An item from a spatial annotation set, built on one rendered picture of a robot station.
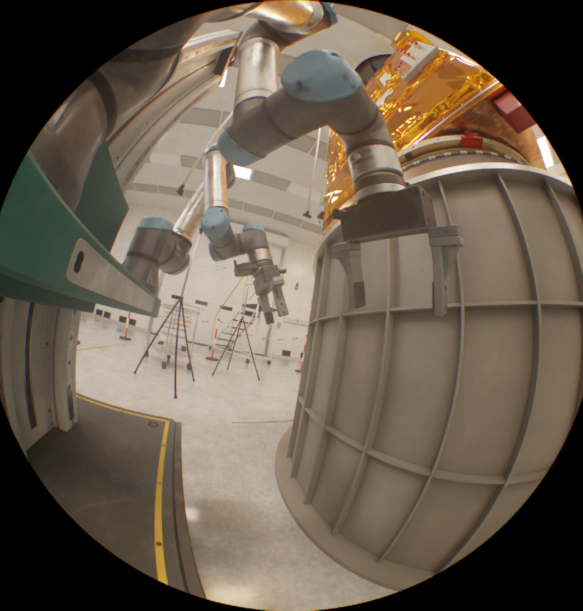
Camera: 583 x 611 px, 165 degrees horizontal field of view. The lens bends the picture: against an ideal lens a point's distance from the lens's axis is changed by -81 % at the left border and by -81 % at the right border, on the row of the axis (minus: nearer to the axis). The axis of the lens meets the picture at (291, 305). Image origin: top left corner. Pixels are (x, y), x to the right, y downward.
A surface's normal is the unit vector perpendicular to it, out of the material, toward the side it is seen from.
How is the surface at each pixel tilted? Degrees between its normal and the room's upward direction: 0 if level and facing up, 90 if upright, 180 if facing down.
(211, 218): 90
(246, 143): 166
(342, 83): 142
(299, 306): 90
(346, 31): 180
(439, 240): 113
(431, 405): 90
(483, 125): 180
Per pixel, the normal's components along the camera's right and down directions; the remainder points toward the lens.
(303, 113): -0.21, 0.94
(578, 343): -0.51, -0.24
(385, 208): -0.83, 0.18
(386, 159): 0.03, 0.14
